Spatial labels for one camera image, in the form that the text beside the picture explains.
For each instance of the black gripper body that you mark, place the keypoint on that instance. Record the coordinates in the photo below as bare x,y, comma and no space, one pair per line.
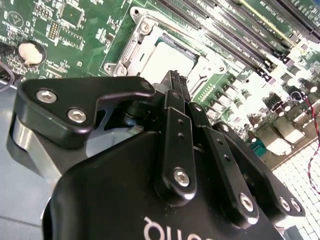
112,195

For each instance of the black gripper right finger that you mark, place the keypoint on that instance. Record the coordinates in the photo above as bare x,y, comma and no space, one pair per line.
232,180

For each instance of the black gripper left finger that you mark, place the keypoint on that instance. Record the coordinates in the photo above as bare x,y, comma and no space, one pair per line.
75,92

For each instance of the silver CPU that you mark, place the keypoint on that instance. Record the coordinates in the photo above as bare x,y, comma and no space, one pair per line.
170,60

